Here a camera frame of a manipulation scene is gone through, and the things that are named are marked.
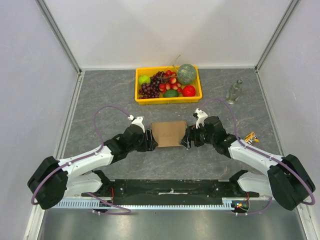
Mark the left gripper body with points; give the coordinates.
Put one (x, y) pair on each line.
(143, 144)

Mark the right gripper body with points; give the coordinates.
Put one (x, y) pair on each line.
(190, 136)

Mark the brown cardboard box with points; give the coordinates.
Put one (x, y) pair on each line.
(168, 134)

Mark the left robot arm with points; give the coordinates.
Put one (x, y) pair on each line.
(56, 179)

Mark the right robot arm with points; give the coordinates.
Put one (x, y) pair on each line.
(283, 177)

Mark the yellow candy bag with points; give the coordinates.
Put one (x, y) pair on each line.
(251, 138)

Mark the red tomato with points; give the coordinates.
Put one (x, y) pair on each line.
(189, 91)

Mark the clear glass bottle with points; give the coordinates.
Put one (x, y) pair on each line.
(234, 92)

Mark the dark purple grape bunch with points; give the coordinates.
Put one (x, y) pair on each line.
(148, 91)

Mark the green avocado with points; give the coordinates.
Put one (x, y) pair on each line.
(171, 93)

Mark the green apple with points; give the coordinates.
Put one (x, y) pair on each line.
(144, 79)

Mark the red cherry bunch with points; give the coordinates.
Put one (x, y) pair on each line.
(169, 81)

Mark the green netted melon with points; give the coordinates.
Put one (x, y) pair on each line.
(186, 74)

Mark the yellow plastic tray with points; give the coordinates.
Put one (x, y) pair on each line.
(150, 71)

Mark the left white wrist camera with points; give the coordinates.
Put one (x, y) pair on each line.
(138, 121)

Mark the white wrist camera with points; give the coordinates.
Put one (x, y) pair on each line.
(200, 116)
(138, 121)

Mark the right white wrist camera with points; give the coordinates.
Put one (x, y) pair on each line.
(200, 116)

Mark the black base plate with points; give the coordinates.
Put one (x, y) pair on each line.
(124, 188)

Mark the grey slotted cable duct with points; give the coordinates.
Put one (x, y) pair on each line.
(151, 204)

